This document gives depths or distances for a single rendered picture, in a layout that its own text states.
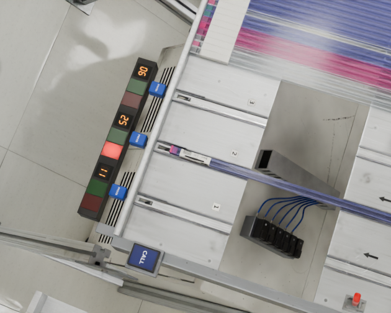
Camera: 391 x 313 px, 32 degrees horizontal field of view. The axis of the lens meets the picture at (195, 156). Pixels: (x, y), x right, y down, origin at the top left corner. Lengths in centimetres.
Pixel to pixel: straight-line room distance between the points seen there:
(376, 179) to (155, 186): 42
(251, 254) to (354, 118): 50
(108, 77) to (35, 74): 24
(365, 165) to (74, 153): 99
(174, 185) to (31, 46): 85
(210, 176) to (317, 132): 54
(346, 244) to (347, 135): 63
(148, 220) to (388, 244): 44
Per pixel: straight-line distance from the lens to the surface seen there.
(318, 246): 180
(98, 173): 134
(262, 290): 126
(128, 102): 138
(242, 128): 133
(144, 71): 140
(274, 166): 161
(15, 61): 199
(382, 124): 137
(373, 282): 129
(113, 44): 215
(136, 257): 124
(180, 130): 134
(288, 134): 171
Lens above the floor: 182
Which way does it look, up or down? 52 degrees down
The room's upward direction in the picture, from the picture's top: 90 degrees clockwise
